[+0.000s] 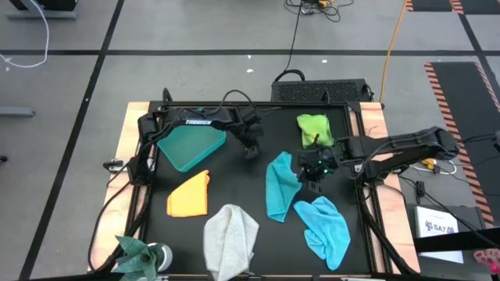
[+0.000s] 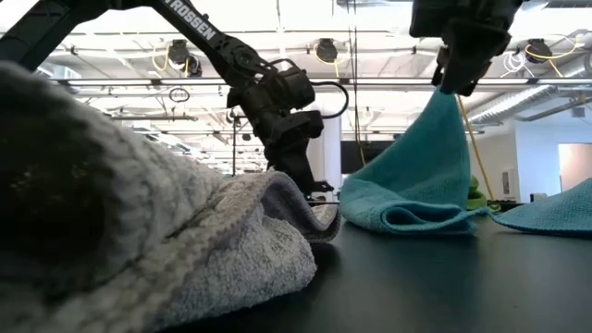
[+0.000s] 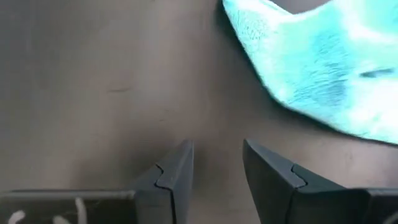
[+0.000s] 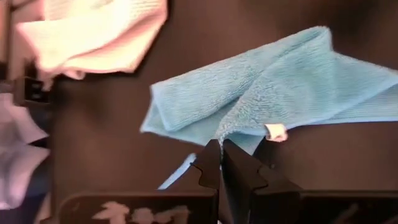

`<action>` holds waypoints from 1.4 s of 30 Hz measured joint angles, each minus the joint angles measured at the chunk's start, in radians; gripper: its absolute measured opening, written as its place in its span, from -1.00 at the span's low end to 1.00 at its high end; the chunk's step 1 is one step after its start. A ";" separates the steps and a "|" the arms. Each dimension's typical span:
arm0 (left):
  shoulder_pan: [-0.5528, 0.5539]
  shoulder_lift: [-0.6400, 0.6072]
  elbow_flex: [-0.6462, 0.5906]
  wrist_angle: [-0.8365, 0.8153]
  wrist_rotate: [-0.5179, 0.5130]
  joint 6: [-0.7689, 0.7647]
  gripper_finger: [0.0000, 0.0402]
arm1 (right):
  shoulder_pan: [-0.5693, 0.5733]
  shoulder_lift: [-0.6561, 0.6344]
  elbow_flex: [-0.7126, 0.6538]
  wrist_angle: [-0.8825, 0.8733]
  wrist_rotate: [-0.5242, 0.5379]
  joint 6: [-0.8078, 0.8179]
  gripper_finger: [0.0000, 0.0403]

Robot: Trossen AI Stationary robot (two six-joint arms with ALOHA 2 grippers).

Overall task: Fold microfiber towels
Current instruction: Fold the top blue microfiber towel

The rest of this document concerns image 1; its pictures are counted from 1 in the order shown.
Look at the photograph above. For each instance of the teal microfiber towel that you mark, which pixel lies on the teal microfiber towel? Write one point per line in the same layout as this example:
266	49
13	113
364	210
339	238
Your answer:
279	187

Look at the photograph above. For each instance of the pink object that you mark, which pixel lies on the pink object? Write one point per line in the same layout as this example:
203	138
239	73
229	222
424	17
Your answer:
488	257

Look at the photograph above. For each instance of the black computer case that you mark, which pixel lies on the black computer case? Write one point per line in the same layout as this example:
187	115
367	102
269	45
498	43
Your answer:
320	91

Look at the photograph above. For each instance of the black table frame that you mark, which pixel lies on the black table frame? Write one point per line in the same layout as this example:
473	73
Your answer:
304	104

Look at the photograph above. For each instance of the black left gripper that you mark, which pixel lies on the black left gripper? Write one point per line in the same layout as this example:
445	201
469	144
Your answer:
250	129

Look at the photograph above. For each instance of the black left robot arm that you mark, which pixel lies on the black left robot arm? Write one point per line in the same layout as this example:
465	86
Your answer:
195	119

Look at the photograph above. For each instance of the black metal bracket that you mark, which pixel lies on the black metal bracket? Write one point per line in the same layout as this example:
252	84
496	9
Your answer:
113	165

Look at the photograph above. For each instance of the grey desk foot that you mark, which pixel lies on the grey desk foot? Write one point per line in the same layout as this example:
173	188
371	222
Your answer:
39	15

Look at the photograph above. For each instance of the black camera mount beam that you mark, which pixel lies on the black camera mount beam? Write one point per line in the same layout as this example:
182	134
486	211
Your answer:
457	241

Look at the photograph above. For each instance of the black power adapter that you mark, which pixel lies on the black power adapter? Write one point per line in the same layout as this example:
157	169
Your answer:
420	188

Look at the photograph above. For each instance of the silver metal bracket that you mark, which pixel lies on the silver metal bracket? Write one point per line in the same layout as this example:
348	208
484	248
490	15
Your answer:
359	168

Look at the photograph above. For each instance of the white SA7 sign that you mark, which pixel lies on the white SA7 sign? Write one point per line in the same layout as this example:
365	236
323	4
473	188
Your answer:
435	226

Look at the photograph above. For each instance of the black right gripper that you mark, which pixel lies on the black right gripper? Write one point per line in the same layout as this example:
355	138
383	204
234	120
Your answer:
318	164

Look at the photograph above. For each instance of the grey round roll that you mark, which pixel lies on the grey round roll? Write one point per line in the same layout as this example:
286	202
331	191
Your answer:
167	255

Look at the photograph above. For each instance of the teal plastic bin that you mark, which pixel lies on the teal plastic bin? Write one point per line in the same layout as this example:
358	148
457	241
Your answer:
191	146

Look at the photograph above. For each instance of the light blue microfiber towel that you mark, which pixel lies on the light blue microfiber towel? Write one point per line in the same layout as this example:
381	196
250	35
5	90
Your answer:
326	230

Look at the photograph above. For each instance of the green microfiber towel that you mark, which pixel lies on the green microfiber towel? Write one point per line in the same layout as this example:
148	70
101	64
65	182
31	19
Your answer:
312	123

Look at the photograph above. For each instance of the grey microfiber towel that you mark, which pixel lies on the grey microfiber towel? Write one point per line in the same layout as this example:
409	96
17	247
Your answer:
230	238

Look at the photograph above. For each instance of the orange microfiber towel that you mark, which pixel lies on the orange microfiber towel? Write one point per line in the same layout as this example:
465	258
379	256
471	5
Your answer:
189	197

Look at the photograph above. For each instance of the large black hazard-striped mat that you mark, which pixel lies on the large black hazard-striped mat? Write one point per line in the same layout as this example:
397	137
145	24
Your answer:
461	101

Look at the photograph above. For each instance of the grey floor bar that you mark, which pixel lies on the grey floor bar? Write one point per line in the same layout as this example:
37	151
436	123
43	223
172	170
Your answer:
15	112

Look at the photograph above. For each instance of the yellow plug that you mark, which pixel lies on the yellow plug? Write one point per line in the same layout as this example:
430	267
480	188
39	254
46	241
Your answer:
428	163

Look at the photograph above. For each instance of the teal paper plant ornament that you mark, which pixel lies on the teal paper plant ornament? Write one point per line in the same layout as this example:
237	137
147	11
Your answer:
136	253

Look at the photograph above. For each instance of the small black hazard-striped mat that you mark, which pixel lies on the small black hazard-striped mat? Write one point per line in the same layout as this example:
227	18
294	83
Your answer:
429	4

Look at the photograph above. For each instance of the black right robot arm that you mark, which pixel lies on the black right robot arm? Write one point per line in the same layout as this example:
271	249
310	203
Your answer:
410	146

